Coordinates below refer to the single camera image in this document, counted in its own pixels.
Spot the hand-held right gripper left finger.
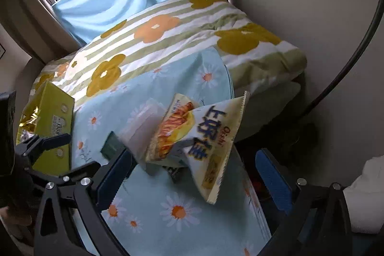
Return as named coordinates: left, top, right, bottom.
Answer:
left=34, top=149, right=135, bottom=256

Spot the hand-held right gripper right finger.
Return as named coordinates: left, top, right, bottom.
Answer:
left=255, top=148, right=353, bottom=256

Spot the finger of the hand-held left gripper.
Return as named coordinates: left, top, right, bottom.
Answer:
left=13, top=133, right=72, bottom=163
left=28, top=161, right=102, bottom=185

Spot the gold snack packet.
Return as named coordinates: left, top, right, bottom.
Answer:
left=16, top=103, right=41, bottom=144

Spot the green cardboard box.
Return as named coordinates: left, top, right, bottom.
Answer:
left=18, top=80, right=75, bottom=177

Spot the yellow white fries snack packet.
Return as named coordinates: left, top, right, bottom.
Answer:
left=145, top=91, right=250, bottom=205

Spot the dark green snack packet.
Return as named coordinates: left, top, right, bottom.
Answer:
left=100, top=131, right=126, bottom=163

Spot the light blue daisy bedsheet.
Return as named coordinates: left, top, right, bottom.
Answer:
left=70, top=46, right=272, bottom=256

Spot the pale translucent snack packet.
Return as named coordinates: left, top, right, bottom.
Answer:
left=118, top=98, right=168, bottom=162

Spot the grey green pillow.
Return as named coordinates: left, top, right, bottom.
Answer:
left=231, top=79, right=302, bottom=143

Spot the white cloth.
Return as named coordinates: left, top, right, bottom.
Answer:
left=342, top=154, right=384, bottom=234

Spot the brown curtain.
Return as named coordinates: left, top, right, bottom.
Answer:
left=0, top=0, right=81, bottom=65

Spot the striped floral blanket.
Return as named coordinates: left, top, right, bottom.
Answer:
left=31, top=0, right=307, bottom=113

